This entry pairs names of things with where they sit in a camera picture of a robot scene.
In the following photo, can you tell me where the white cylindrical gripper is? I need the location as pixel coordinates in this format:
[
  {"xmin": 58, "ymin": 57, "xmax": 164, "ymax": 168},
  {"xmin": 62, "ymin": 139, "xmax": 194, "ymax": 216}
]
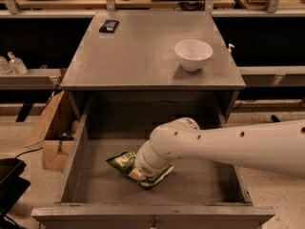
[{"xmin": 129, "ymin": 141, "xmax": 169, "ymax": 181}]

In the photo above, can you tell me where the green jalapeno chip bag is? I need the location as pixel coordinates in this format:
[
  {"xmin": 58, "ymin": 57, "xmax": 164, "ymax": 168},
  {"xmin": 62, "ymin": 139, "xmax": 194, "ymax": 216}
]
[{"xmin": 106, "ymin": 152, "xmax": 173, "ymax": 188}]

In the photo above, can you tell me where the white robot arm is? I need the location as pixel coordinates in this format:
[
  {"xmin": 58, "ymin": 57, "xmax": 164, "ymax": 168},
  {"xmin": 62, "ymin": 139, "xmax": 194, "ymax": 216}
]
[{"xmin": 135, "ymin": 117, "xmax": 305, "ymax": 178}]

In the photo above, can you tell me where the open grey top drawer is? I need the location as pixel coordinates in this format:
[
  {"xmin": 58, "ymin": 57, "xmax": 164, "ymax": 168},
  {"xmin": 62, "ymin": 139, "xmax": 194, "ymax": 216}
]
[{"xmin": 32, "ymin": 92, "xmax": 274, "ymax": 229}]

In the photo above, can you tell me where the grey cabinet with counter top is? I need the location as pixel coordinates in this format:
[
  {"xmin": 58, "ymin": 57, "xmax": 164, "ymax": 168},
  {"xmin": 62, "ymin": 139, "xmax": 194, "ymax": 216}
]
[{"xmin": 61, "ymin": 10, "xmax": 245, "ymax": 115}]

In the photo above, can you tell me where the white pump dispenser top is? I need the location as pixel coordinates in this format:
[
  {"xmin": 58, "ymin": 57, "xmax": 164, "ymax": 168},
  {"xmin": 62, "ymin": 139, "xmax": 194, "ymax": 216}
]
[{"xmin": 228, "ymin": 43, "xmax": 235, "ymax": 52}]

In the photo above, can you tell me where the open cardboard box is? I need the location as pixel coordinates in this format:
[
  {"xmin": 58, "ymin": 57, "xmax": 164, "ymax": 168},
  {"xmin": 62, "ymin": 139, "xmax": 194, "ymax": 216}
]
[{"xmin": 24, "ymin": 92, "xmax": 79, "ymax": 172}]

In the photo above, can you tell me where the black bin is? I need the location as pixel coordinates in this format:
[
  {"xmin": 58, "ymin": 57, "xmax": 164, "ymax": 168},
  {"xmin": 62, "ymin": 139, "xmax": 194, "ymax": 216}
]
[{"xmin": 0, "ymin": 158, "xmax": 31, "ymax": 218}]

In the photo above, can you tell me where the white ceramic bowl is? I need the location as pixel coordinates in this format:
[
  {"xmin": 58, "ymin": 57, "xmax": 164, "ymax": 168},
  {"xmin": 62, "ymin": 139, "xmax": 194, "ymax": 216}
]
[{"xmin": 174, "ymin": 39, "xmax": 214, "ymax": 72}]

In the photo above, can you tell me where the small black snack packet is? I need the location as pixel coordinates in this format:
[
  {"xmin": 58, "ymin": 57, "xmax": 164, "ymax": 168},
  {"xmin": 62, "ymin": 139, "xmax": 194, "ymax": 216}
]
[{"xmin": 99, "ymin": 20, "xmax": 119, "ymax": 33}]

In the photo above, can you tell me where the black metal stand leg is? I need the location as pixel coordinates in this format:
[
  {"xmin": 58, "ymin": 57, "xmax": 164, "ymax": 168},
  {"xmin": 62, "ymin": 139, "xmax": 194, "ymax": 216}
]
[{"xmin": 271, "ymin": 115, "xmax": 280, "ymax": 123}]

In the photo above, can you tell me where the clear sanitizer pump bottle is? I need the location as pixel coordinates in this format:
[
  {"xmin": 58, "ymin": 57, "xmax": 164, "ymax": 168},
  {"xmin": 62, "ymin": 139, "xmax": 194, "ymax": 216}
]
[{"xmin": 8, "ymin": 52, "xmax": 28, "ymax": 75}]

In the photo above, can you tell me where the clear plastic bottle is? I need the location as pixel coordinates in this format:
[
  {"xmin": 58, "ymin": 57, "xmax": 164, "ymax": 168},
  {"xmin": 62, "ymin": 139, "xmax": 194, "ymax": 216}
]
[{"xmin": 0, "ymin": 56, "xmax": 11, "ymax": 73}]

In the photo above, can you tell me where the black floor cable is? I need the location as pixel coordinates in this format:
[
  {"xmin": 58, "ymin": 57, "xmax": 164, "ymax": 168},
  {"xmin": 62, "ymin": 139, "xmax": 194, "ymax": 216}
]
[{"xmin": 13, "ymin": 146, "xmax": 44, "ymax": 160}]

